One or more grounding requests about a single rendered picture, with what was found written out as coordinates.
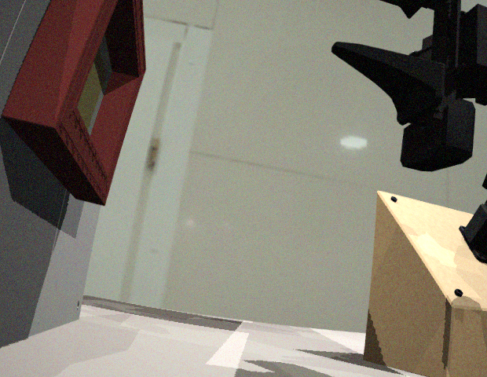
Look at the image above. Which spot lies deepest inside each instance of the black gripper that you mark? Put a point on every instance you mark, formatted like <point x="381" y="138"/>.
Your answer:
<point x="423" y="91"/>

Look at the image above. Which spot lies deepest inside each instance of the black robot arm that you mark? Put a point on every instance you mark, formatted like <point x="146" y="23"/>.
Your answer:
<point x="475" y="233"/>

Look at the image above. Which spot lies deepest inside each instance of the dark red picture frame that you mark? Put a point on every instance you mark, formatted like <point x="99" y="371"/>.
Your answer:
<point x="75" y="93"/>

